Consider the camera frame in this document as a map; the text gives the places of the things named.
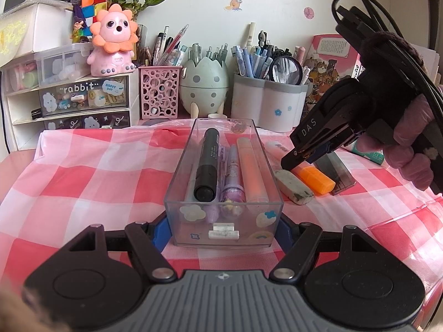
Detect colourful puzzle cube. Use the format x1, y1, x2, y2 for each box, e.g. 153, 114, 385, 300
80, 0, 110, 38

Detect small clear storage box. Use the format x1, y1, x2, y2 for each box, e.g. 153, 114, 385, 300
1, 60, 41, 95

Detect white purple cartoon pen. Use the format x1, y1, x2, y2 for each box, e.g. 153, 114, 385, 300
221, 144, 247, 213

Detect yellow lace cloth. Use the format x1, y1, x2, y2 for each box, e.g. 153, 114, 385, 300
0, 19, 30, 56

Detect white storage box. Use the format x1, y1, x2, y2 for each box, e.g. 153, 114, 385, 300
0, 3, 76, 63

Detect dark fuzzy wrap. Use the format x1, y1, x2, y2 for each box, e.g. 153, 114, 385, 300
358, 32, 426, 84

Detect black cable bundle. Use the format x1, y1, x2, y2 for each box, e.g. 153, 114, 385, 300
331, 0, 443, 94

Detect green white glue stick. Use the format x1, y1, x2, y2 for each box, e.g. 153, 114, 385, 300
348, 141, 385, 165

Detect dark translucent case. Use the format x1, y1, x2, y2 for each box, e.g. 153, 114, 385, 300
316, 150, 357, 196

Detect peach highlighter orange cap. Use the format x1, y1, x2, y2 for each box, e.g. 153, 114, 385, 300
266, 141, 336, 195

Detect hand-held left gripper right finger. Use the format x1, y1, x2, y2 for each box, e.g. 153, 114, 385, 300
270, 212, 378, 284

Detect bunch of blue pens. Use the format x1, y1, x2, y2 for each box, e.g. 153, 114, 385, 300
231, 22, 312, 85

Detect white grey flower pen holder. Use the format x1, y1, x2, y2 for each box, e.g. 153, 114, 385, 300
231, 72, 309, 133

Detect pink perforated pen holder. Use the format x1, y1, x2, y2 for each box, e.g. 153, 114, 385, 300
138, 65, 183, 120

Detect black magnifying glass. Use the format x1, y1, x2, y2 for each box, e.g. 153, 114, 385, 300
272, 55, 303, 85

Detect white drawer organizer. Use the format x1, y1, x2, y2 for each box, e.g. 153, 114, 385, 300
5, 72, 141, 130

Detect cartoon cat book set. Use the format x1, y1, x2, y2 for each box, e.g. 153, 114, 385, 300
301, 34, 367, 118

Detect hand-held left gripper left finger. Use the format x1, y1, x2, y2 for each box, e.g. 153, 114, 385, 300
62, 212, 177, 283

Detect bunch of grey green pens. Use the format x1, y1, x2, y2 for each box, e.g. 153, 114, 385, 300
187, 42, 230, 66

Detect bunch of assorted pens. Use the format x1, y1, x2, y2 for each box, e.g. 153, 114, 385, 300
143, 24, 189, 67

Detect white eraser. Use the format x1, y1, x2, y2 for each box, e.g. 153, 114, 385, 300
274, 169, 315, 204

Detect person's right hand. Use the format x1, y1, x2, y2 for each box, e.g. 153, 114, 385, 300
356, 95, 438, 191

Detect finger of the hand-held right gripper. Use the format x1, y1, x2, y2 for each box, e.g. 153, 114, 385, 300
280, 134, 347, 173

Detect small figure toy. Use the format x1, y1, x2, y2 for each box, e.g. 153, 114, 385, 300
71, 3, 89, 44

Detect clear plastic tray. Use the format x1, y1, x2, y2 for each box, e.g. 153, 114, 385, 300
164, 118, 285, 248

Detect red white checkered cloth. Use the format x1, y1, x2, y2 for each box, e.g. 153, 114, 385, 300
0, 118, 443, 319

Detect black marker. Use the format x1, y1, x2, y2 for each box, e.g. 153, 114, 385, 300
193, 128, 222, 202

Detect green egg pen holder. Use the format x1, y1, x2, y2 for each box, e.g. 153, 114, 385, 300
181, 57, 230, 118

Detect pink lion toy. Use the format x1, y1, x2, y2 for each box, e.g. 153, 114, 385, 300
86, 3, 139, 77

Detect pink orange highlighter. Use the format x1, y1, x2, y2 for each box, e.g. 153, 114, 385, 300
237, 138, 270, 204

